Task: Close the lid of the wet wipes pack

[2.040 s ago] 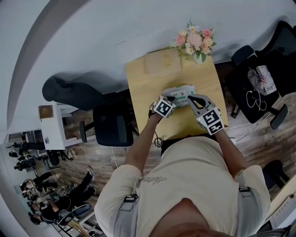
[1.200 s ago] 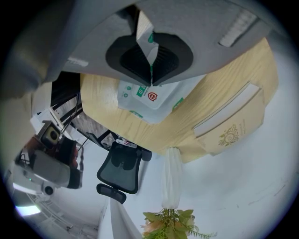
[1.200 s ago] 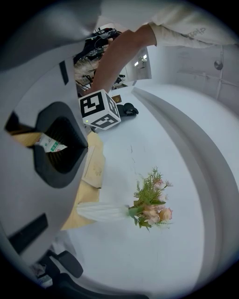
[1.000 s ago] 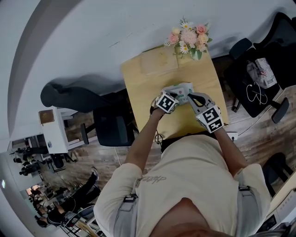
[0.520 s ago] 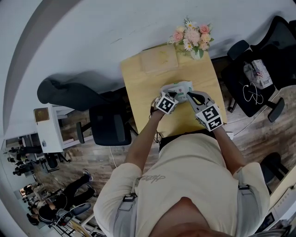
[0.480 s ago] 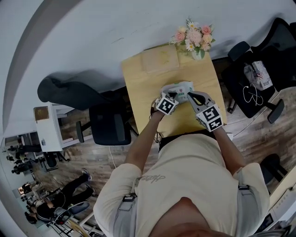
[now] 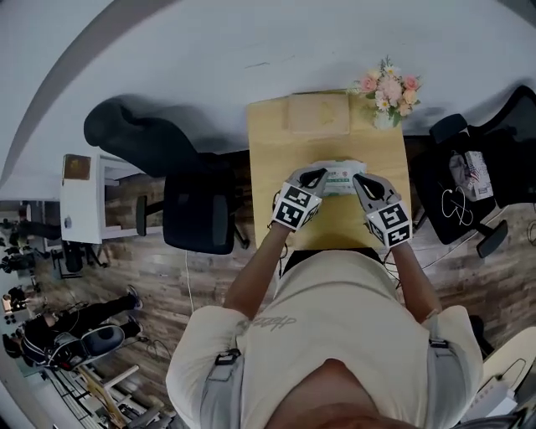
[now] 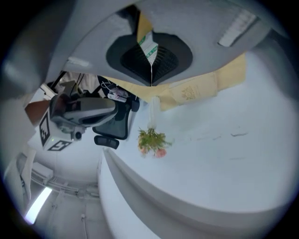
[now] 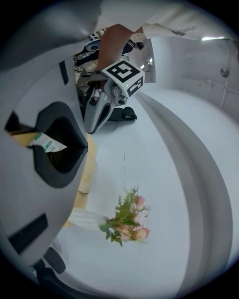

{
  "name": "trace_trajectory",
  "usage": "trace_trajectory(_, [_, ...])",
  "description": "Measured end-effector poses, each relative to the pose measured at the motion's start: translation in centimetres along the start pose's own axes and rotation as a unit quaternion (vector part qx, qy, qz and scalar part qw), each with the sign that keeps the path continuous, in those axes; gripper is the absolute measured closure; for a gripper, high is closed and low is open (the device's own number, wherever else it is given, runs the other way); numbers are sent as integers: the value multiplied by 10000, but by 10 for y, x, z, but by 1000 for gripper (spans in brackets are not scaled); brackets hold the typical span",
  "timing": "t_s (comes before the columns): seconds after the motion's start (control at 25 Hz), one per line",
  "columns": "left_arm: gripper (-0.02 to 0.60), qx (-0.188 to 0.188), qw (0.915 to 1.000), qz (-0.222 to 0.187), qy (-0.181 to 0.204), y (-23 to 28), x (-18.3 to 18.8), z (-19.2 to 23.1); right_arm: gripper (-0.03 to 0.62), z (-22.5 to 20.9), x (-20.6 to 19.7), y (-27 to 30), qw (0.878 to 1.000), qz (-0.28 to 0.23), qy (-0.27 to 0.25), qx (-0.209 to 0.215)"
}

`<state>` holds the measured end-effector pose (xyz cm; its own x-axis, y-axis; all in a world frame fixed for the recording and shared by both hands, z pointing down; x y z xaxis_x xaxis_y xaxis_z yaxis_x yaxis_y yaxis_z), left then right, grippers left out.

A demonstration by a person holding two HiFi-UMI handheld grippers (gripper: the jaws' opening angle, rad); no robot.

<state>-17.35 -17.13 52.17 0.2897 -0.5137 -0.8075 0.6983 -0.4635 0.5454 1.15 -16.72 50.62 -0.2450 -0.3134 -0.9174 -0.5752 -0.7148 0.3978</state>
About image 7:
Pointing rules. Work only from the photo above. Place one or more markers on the person's left forearm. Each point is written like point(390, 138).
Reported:
point(255, 276)

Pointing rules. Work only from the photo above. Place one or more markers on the round wooden table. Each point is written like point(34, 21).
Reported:
point(511, 352)

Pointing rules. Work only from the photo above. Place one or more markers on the person's cream t-shirt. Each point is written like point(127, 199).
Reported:
point(335, 318)

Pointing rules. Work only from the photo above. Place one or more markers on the flat beige cardboard box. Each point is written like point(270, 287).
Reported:
point(314, 113)

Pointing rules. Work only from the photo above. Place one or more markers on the black high-back office chair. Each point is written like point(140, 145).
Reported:
point(192, 209)

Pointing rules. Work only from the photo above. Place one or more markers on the white box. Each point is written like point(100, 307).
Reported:
point(490, 398)

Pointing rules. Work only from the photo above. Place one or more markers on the black mesh office chair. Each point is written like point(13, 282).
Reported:
point(511, 146)

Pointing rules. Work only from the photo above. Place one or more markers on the brown book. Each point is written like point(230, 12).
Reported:
point(77, 167)

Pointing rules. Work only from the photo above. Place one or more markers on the white wet wipe pack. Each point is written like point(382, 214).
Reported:
point(341, 180)

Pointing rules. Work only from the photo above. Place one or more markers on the pink flower bouquet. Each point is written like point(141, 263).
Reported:
point(389, 90)

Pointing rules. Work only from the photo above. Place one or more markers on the white vase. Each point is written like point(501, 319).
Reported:
point(385, 120)

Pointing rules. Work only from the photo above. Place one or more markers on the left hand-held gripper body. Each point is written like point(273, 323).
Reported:
point(293, 207)

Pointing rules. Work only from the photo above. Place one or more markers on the dark round seat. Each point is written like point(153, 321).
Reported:
point(102, 339)

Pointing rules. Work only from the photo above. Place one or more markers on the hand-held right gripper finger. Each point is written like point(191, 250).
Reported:
point(361, 197)
point(385, 184)

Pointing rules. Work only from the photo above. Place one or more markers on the grey cloth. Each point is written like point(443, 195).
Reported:
point(458, 172)

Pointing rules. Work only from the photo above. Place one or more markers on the light wooden table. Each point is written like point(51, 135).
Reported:
point(272, 167)

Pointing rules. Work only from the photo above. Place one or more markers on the white desk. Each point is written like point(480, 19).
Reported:
point(79, 209)

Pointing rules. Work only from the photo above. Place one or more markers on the white printed packet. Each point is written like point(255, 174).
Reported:
point(479, 176)

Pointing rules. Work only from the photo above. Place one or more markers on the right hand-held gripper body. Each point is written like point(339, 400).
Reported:
point(389, 224)

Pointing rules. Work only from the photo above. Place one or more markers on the person's right forearm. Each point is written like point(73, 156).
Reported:
point(414, 285)

